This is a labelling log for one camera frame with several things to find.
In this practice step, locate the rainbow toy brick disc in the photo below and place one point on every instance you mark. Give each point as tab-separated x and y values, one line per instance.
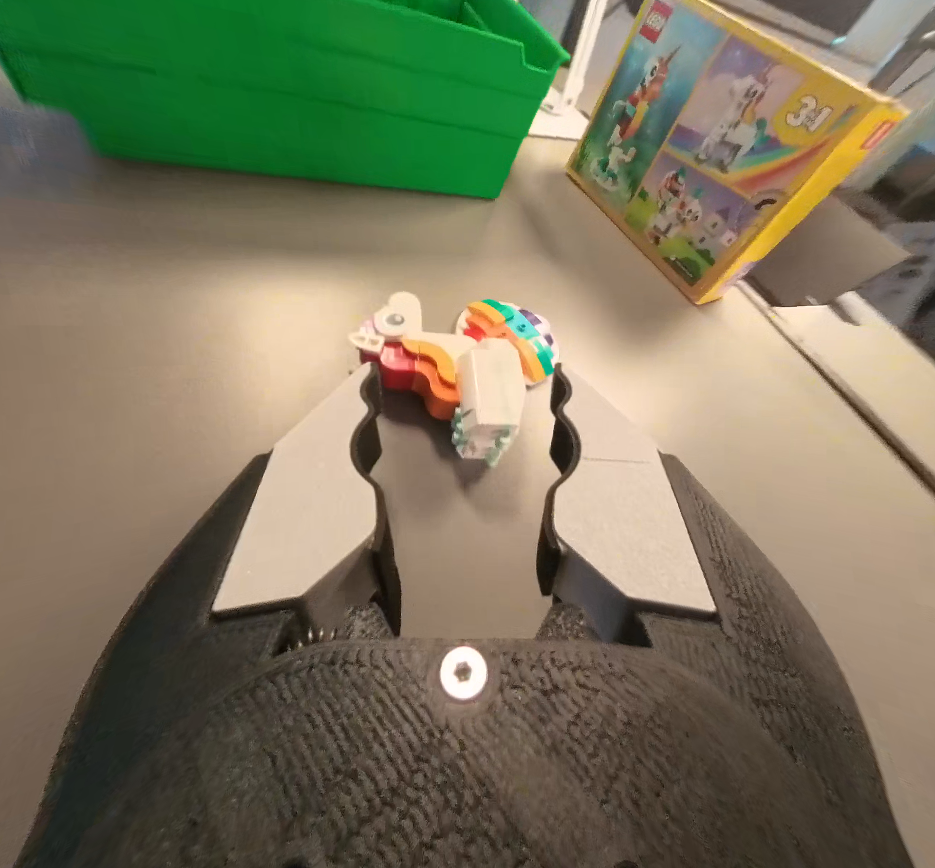
511	320

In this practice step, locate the yellow toy set box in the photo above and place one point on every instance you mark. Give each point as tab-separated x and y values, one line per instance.
716	137

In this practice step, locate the toy brick unicorn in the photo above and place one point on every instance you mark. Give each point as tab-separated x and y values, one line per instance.
489	393

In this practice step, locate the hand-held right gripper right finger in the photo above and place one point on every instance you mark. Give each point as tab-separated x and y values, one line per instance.
628	517

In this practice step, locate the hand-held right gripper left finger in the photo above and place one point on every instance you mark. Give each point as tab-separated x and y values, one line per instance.
292	517

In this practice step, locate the green plastic bin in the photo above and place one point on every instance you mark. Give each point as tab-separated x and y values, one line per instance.
292	79

